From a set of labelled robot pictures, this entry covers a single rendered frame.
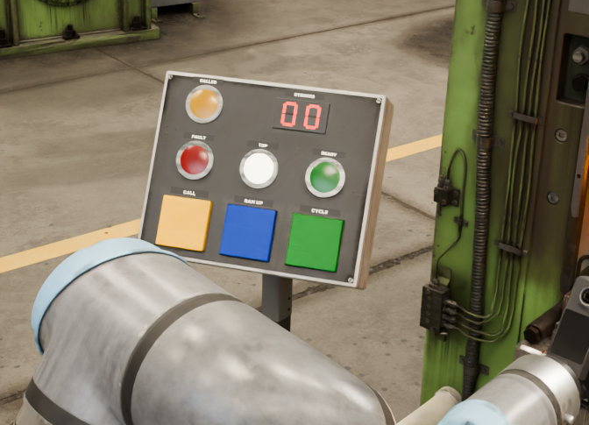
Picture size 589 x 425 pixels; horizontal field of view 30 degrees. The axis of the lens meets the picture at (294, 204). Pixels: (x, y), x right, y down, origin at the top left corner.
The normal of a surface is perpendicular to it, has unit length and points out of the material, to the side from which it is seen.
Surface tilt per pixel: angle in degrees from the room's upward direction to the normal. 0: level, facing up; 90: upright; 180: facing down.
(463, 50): 90
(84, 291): 42
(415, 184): 0
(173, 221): 60
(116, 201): 0
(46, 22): 90
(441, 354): 90
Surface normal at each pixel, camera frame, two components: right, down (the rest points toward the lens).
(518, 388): 0.16, -0.83
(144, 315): -0.39, -0.64
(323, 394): 0.54, -0.50
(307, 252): -0.23, -0.11
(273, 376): 0.27, -0.52
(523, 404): 0.37, -0.66
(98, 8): 0.51, 0.37
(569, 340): -0.52, -0.21
